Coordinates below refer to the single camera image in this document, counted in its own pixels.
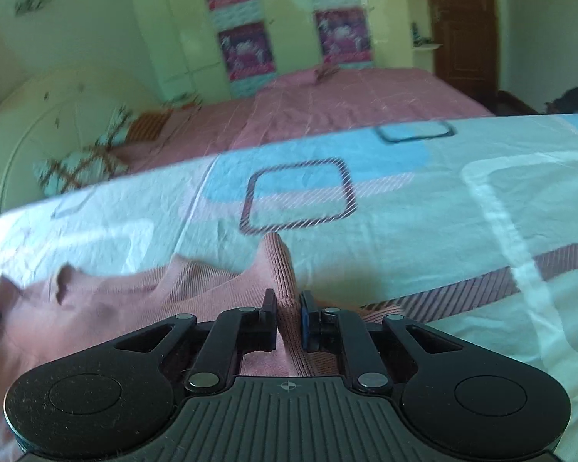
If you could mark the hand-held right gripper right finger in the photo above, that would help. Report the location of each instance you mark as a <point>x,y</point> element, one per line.
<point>306,327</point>

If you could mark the pink checked bed cover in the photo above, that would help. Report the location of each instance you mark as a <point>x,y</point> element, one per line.
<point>342,103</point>

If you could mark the cream round headboard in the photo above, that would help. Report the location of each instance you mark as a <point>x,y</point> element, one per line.
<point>43,110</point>

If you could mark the blue patterned bedsheet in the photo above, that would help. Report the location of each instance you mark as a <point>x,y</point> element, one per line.
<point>414,202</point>

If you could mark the brown wooden door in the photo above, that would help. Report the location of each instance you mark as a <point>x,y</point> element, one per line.
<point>462,33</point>

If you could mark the cream wardrobe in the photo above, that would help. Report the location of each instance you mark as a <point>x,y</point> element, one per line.
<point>289,33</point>

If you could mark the small white brown patterned pillow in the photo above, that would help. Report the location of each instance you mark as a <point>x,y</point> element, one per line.
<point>118,125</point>

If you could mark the orange brown striped pillow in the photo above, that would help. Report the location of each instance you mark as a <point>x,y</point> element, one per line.
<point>149,126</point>

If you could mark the dark clothes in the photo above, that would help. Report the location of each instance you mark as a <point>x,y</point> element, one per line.
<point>571,101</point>

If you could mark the white corner shelf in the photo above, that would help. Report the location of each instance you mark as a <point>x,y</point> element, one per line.
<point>423,43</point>

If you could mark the pink long-sleeve sweater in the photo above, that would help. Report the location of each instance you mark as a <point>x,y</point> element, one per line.
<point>101,317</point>

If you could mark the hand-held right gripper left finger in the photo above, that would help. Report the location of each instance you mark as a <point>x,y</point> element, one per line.
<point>269,327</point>

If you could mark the large white brown patterned pillow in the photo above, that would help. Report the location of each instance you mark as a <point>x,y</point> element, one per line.
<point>82,168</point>

